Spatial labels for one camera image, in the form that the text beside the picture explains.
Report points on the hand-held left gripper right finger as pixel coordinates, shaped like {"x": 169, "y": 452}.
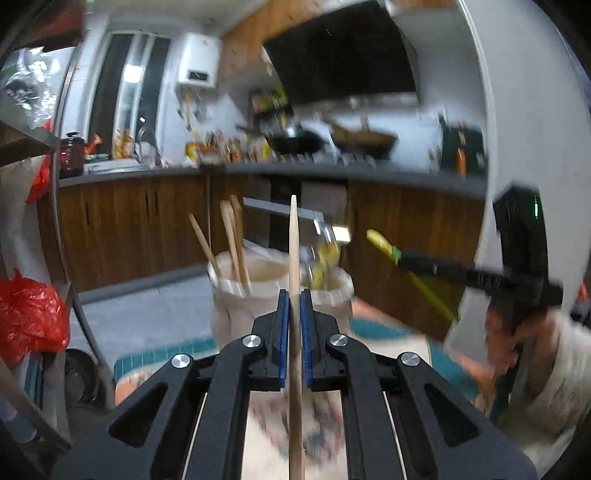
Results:
{"x": 305, "y": 341}

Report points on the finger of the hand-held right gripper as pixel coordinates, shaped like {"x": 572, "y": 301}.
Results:
{"x": 452, "y": 272}

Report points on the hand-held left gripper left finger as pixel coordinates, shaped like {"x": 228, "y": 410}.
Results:
{"x": 285, "y": 341}

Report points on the cream ceramic utensil holder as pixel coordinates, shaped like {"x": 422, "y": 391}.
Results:
{"x": 240, "y": 314}

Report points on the yellow green plastic spoon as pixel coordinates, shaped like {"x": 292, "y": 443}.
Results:
{"x": 381, "y": 241}

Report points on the wooden chopstick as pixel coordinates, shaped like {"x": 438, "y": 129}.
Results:
{"x": 203, "y": 247}
{"x": 229, "y": 240}
{"x": 295, "y": 258}
{"x": 239, "y": 230}

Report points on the person's right forearm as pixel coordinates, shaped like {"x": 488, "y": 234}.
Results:
{"x": 554, "y": 397}

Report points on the person's right hand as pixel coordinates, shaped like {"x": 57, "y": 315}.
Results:
{"x": 501, "y": 346}

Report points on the printed quilted mat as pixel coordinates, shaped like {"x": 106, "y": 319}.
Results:
{"x": 383, "y": 330}

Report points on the grey kitchen countertop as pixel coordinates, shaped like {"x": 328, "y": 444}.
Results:
{"x": 392, "y": 173}

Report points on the black countertop appliance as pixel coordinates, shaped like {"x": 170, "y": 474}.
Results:
{"x": 461, "y": 143}

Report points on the bronze wok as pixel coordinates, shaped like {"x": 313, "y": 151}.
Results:
{"x": 364, "y": 141}

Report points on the curved metal tube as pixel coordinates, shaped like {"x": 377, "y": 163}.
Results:
{"x": 92, "y": 341}

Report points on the wooden kitchen cabinets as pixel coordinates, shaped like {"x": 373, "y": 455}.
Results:
{"x": 129, "y": 221}

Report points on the row of condiment bottles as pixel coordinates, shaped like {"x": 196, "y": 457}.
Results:
{"x": 231, "y": 150}

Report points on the black wok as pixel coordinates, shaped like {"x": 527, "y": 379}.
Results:
{"x": 295, "y": 142}

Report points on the black pot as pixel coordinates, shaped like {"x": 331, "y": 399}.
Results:
{"x": 83, "y": 376}

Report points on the black range hood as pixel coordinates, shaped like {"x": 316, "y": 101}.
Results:
{"x": 341, "y": 55}

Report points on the crumpled red plastic bag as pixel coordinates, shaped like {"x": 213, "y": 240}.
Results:
{"x": 27, "y": 318}

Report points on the orange snack packet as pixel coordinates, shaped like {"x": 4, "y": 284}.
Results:
{"x": 94, "y": 144}

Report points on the dark glass jar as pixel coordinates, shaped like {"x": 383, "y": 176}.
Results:
{"x": 71, "y": 157}

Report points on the hanging red plastic bag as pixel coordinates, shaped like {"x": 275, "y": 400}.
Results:
{"x": 39, "y": 180}

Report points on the white water heater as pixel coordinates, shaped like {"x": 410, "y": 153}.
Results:
{"x": 198, "y": 60}

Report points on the kitchen window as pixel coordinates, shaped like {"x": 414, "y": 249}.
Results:
{"x": 131, "y": 74}

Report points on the metal storage rack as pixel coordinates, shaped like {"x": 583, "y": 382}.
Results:
{"x": 27, "y": 138}

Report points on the clear plastic bag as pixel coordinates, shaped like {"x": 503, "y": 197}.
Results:
{"x": 23, "y": 92}

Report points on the wall spice rack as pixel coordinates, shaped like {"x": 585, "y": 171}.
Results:
{"x": 270, "y": 99}

